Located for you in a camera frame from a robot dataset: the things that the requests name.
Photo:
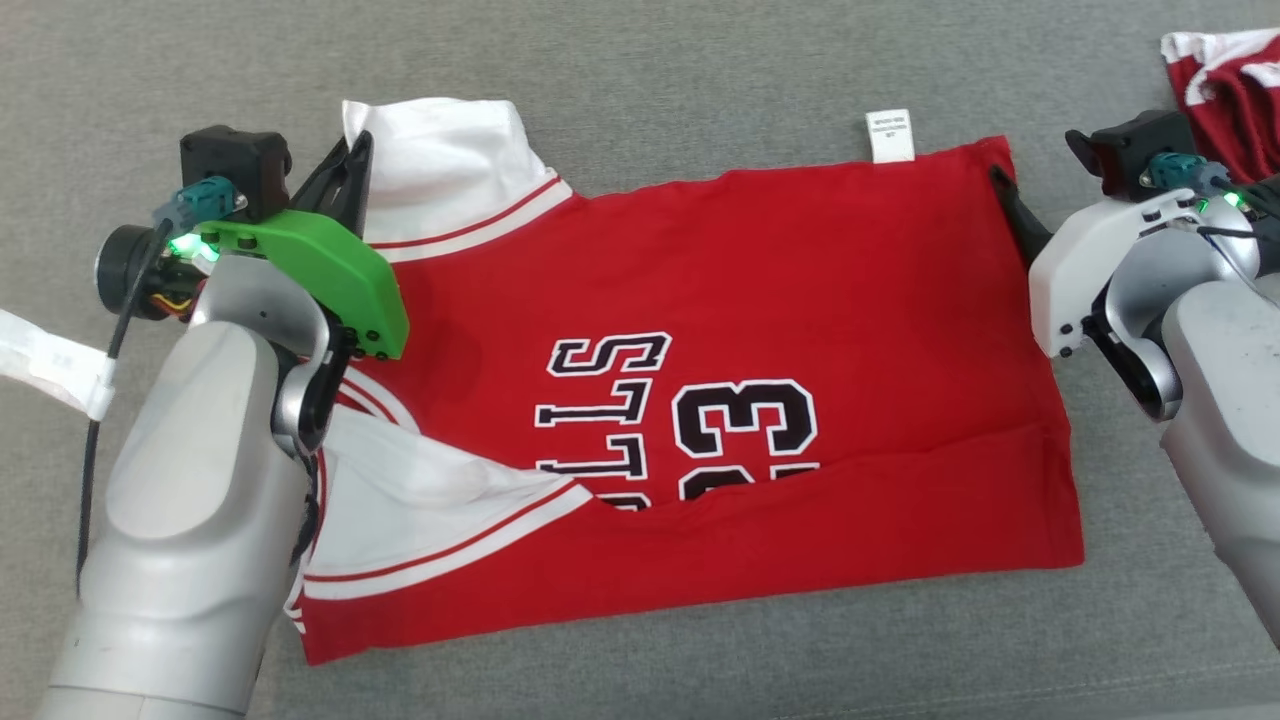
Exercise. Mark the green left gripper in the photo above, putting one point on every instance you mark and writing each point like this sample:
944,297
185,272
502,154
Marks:
330,265

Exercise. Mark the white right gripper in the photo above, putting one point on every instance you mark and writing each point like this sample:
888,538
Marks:
1075,270

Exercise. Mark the red basketball jersey white sleeves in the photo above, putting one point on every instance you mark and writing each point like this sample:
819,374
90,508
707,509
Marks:
800,250

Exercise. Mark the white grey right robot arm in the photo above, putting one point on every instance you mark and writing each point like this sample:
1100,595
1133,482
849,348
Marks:
1230,400

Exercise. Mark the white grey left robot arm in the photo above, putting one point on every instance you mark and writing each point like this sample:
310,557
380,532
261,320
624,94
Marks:
190,500

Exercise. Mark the red shorts with white trim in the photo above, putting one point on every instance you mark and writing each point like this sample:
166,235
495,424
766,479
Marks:
1240,90

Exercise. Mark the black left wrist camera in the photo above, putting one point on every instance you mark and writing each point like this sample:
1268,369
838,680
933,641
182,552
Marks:
235,165

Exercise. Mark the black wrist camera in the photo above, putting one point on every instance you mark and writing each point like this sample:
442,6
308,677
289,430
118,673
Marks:
235,165
1135,150

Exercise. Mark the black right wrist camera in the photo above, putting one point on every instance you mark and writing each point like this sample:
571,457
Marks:
1135,150

